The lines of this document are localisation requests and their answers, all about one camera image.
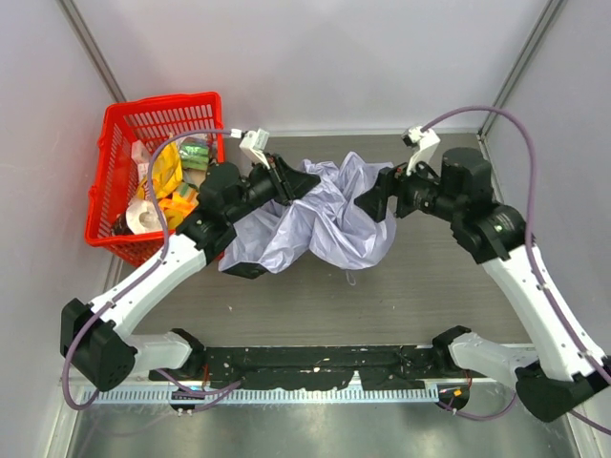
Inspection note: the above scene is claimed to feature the lavender folding umbrella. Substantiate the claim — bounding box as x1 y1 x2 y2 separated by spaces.
219 152 396 280

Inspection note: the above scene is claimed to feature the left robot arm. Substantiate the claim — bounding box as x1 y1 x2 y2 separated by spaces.
60 155 321 392

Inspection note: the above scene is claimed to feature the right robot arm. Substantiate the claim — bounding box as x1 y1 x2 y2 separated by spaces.
354 148 610 423

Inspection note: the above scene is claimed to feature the green sponge pack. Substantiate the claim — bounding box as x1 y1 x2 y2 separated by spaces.
178 135 210 171

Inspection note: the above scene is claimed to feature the orange snack package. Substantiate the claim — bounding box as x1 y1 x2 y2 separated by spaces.
158 196 196 231

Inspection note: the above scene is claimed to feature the yellow chips bag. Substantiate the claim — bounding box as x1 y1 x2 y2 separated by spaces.
133 142 182 200

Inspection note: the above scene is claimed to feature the white tape roll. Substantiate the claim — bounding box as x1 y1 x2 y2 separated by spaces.
125 198 162 235

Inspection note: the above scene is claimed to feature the white small box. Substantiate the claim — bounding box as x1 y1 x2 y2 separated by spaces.
131 140 151 181

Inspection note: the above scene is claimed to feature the red plastic basket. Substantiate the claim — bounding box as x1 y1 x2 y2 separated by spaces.
84 92 224 267

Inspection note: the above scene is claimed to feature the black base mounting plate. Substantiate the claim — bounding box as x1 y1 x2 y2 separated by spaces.
148 345 474 391

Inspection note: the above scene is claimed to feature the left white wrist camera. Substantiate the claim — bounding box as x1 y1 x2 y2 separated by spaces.
230 129 270 169

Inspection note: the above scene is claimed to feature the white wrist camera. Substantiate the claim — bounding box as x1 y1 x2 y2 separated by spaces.
401 126 440 176
230 129 270 169

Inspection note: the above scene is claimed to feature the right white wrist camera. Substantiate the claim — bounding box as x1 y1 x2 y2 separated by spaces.
401 126 440 176

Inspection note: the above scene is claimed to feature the white slotted cable duct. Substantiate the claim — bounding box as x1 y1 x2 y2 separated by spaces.
95 383 439 406

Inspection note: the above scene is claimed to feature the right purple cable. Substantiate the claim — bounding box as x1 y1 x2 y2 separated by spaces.
422 105 611 436

